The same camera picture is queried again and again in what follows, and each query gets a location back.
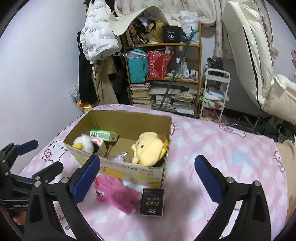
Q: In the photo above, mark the black hanging clothing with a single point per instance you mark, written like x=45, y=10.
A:
x=86, y=81

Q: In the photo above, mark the white duck plush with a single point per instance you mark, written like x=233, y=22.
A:
x=84, y=141

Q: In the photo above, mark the tan pillow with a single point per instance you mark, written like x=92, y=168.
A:
x=289, y=173

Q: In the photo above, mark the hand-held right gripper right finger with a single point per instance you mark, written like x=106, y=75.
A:
x=208, y=180

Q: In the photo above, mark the small purple plush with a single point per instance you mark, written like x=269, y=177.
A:
x=119, y=159

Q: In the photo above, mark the group of small bottles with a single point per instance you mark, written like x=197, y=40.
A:
x=188, y=71

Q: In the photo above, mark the pink swirl roll plush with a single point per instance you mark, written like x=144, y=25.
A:
x=99, y=144

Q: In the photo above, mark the stack of books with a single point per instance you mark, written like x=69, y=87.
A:
x=141, y=95

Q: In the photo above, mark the yellow bag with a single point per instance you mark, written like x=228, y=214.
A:
x=157, y=32

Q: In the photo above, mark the teal bag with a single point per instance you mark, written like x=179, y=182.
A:
x=137, y=69

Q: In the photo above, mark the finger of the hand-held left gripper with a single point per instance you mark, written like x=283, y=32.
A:
x=53, y=170
x=27, y=147

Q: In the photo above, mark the pink cat printed blanket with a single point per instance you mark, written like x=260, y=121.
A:
x=208, y=143

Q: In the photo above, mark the green tissue packet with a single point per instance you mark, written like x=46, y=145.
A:
x=104, y=134

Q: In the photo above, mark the yellow plush toy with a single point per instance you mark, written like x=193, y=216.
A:
x=148, y=148

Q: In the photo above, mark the person's left hand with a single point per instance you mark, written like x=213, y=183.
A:
x=18, y=219

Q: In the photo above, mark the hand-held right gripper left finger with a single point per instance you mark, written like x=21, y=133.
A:
x=86, y=178

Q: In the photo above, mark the beige trousers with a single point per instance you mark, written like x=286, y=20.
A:
x=104, y=88

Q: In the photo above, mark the white plastic bag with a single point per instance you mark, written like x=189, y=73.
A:
x=189, y=23

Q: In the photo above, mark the cardboard box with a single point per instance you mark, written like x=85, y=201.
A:
x=138, y=172

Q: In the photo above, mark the plastic bag of toys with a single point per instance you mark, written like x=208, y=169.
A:
x=77, y=97

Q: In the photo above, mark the wooden shelf unit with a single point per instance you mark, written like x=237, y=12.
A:
x=185, y=45

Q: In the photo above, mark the white trolley cart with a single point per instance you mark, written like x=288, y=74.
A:
x=217, y=71

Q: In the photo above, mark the black tissue packet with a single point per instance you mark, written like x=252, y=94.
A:
x=151, y=202

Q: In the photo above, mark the red gift bag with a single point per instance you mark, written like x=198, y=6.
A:
x=158, y=66

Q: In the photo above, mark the white puffer jacket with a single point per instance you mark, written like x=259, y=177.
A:
x=99, y=34

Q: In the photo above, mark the black box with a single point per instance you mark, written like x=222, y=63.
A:
x=171, y=34

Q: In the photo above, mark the white reclining chair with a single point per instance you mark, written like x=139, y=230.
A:
x=254, y=46

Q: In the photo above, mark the pink bear plush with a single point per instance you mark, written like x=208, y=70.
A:
x=115, y=194

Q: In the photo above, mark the black printed bag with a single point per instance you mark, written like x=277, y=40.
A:
x=137, y=32

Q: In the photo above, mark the green pole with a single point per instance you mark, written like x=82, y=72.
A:
x=178, y=69

